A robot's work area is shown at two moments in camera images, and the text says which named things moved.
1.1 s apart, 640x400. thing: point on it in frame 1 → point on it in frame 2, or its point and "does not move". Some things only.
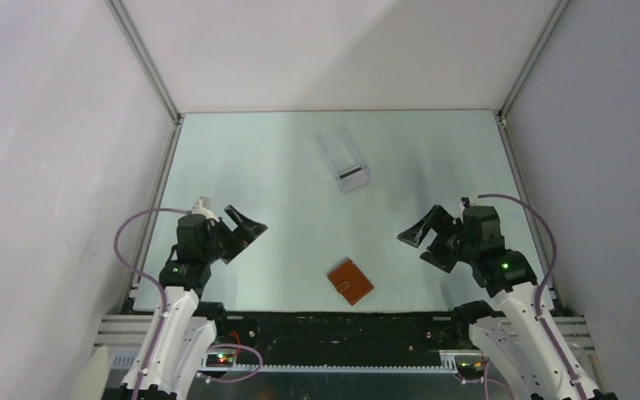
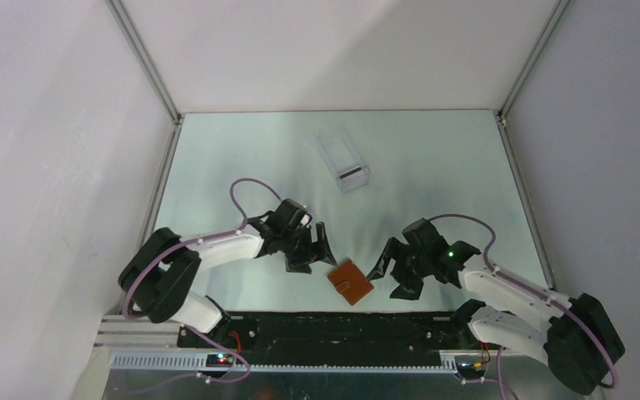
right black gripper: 437,218 → 408,288
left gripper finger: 230,243 → 298,261
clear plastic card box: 346,159 does not move
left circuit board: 219,360 does not move
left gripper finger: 248,229 → 321,250
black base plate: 342,337 does not move
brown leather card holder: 350,282 does not move
